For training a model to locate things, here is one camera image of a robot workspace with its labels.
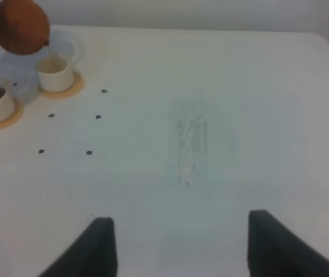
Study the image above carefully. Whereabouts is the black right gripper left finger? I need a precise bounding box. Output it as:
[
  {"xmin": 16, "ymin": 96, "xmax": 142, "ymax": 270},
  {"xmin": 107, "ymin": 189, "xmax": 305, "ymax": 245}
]
[{"xmin": 41, "ymin": 218, "xmax": 118, "ymax": 276}]

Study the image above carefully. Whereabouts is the orange round coaster far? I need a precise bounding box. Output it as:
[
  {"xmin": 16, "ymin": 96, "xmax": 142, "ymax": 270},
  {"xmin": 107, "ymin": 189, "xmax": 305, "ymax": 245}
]
[{"xmin": 38, "ymin": 71, "xmax": 84, "ymax": 99}]

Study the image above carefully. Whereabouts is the orange round coaster near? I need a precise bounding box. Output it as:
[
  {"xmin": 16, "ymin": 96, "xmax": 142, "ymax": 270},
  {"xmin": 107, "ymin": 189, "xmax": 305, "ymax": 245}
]
[{"xmin": 0, "ymin": 98, "xmax": 24, "ymax": 130}]

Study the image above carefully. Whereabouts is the orange round coaster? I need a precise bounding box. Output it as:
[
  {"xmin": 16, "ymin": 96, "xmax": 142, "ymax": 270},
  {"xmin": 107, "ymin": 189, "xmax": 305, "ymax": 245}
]
[
  {"xmin": 0, "ymin": 98, "xmax": 24, "ymax": 130},
  {"xmin": 38, "ymin": 71, "xmax": 84, "ymax": 99}
]

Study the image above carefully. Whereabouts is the white teacup far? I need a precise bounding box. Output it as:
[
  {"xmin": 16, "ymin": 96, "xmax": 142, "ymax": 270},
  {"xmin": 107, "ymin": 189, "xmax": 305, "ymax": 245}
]
[{"xmin": 35, "ymin": 54, "xmax": 74, "ymax": 93}]

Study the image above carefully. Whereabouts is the brown clay teapot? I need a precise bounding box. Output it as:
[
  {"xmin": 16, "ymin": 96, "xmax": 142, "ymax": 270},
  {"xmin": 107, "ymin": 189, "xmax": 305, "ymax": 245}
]
[{"xmin": 0, "ymin": 0, "xmax": 50, "ymax": 55}]

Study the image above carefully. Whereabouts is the black right gripper right finger pad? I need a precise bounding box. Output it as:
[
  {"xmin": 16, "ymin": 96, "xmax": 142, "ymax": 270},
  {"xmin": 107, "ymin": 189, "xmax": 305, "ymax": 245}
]
[{"xmin": 247, "ymin": 210, "xmax": 329, "ymax": 276}]

